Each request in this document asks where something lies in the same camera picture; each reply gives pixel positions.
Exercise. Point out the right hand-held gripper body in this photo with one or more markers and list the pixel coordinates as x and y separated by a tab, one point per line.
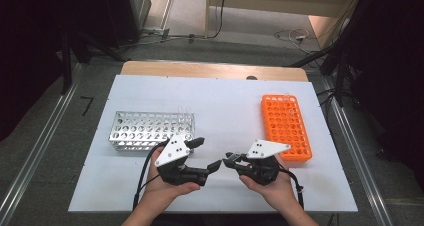
263	169

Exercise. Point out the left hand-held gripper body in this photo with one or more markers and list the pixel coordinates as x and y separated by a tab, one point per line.
173	152

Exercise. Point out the metal test tube rack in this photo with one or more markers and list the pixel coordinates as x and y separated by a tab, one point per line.
140	129

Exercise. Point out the orange plastic test tube rack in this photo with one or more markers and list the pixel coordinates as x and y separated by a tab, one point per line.
283	126

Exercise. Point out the person's right hand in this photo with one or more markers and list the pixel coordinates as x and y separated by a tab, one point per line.
276	192

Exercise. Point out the person's left hand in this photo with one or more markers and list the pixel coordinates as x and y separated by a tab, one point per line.
166	192

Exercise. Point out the white board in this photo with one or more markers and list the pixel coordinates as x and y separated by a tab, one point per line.
216	102

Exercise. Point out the person's dark clothing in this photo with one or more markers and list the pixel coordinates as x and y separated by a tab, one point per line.
216	221

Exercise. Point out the wooden table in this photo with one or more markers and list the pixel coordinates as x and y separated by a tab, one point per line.
200	69

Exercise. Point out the dark round table grommet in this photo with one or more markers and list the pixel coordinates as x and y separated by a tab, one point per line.
251	77

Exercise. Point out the black metal stand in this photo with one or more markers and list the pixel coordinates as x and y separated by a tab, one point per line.
66	69
340	82

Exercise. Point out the dark cabinet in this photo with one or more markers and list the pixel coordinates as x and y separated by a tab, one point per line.
123	16

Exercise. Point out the beige wooden shelf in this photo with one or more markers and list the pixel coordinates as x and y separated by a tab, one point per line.
280	2

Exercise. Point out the black curtain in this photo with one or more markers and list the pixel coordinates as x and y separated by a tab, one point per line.
30	52
393	69

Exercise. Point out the aluminium floor rail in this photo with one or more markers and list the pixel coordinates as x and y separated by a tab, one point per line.
36	142
350	142

